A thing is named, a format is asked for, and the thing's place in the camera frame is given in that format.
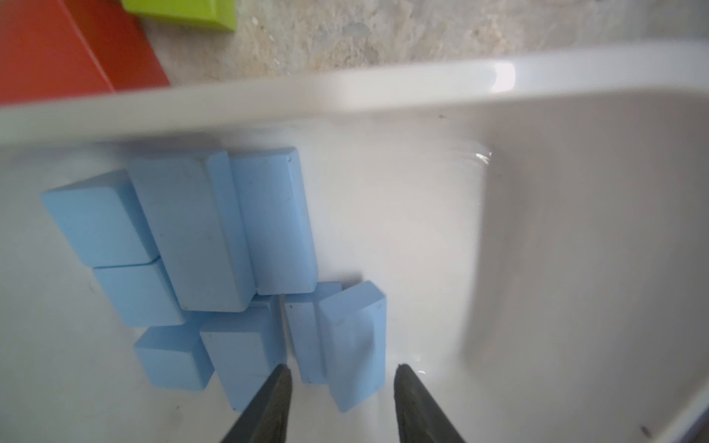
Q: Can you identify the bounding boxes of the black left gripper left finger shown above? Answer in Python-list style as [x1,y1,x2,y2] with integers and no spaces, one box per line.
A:
[222,364,293,443]

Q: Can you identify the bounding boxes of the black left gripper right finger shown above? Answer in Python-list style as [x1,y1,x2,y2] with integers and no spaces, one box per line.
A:
[393,364,465,443]

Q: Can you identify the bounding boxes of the white plastic tray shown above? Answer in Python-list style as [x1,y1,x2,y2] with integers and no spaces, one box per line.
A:
[1,41,708,442]

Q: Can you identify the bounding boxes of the green block upper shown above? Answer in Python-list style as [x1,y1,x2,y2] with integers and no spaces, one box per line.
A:
[121,0,237,31]

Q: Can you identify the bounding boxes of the red block by tray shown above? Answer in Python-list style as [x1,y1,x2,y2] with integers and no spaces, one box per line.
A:
[1,1,170,105]

